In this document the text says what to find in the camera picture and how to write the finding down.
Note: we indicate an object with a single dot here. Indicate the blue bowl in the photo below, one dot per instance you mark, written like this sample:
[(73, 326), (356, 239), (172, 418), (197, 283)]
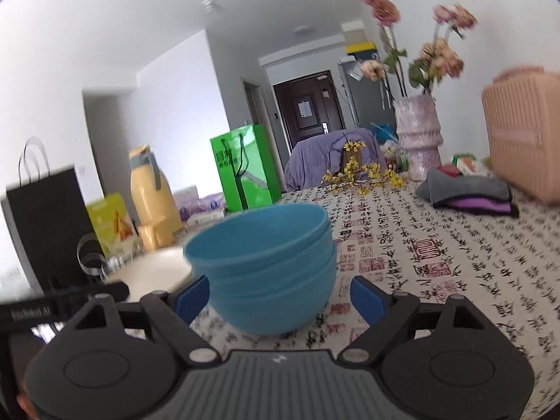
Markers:
[(262, 240), (284, 279), (271, 315)]

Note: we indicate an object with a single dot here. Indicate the black paper bag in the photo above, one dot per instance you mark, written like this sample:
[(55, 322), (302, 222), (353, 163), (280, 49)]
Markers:
[(48, 227)]

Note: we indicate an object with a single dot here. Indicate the open purple tissue pack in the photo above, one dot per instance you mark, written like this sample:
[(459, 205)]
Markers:
[(186, 194)]

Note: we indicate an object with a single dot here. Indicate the dried pink roses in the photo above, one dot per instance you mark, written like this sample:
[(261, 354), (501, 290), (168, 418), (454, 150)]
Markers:
[(385, 8)]

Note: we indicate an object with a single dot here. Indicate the yellow box on fridge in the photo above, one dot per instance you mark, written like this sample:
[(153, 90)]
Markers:
[(361, 49)]

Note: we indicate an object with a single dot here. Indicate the cream plate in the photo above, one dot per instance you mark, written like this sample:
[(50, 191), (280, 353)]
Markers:
[(148, 271)]

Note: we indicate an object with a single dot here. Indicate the dark wooden door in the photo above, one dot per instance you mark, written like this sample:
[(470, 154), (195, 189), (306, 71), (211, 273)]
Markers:
[(306, 127)]

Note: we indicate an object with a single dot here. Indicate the pink mottled vase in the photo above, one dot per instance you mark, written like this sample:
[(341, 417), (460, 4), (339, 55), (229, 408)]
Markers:
[(418, 140)]

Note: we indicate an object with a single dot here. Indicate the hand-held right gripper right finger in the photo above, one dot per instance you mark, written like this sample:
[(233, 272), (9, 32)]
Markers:
[(366, 297)]

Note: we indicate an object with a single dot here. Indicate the ceiling sprinkler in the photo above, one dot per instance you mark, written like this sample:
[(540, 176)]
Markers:
[(208, 4)]

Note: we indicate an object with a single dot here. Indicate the grey purple pouch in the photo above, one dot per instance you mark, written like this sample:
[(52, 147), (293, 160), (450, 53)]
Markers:
[(463, 188)]

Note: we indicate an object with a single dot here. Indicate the grey fridge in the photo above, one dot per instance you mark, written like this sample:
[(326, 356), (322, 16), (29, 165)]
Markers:
[(363, 100)]

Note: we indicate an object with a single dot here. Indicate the yellow cardboard box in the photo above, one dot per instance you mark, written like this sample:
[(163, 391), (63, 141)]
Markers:
[(109, 218)]

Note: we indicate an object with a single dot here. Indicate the green paper bag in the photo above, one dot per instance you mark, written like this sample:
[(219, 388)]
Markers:
[(258, 162)]

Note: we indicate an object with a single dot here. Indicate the yellow thermos jug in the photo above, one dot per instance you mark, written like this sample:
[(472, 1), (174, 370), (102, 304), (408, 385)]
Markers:
[(153, 197)]

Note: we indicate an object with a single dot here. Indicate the pink hard case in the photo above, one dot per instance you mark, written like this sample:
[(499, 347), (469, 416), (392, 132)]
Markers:
[(525, 140)]

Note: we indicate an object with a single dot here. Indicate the yellow flower sprigs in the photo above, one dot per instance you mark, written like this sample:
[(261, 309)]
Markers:
[(350, 170)]

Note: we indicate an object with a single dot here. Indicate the purple jacket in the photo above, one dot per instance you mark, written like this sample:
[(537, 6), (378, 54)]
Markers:
[(315, 157)]

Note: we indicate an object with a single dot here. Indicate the red green packet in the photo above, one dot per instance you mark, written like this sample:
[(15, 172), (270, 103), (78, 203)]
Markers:
[(468, 164)]

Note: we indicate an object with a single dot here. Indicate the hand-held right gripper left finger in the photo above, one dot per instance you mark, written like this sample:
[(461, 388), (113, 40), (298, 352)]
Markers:
[(192, 295)]

